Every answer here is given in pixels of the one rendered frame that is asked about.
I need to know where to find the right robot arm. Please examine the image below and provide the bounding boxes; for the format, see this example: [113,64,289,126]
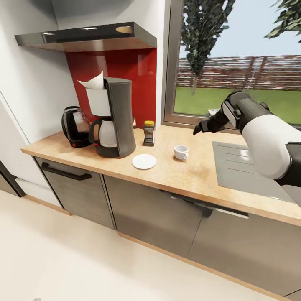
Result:
[193,91,301,208]

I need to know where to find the saucer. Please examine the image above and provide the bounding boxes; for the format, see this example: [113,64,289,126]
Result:
[132,154,157,169]

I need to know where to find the paper coffee filter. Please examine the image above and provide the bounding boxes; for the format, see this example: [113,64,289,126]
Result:
[79,72,104,90]

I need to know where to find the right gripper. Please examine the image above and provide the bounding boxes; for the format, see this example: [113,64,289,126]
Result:
[193,115,225,135]

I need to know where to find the bottle of coffee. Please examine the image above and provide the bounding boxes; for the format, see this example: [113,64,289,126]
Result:
[143,121,155,147]

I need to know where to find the coffee cup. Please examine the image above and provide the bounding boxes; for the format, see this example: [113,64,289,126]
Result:
[174,145,189,160]

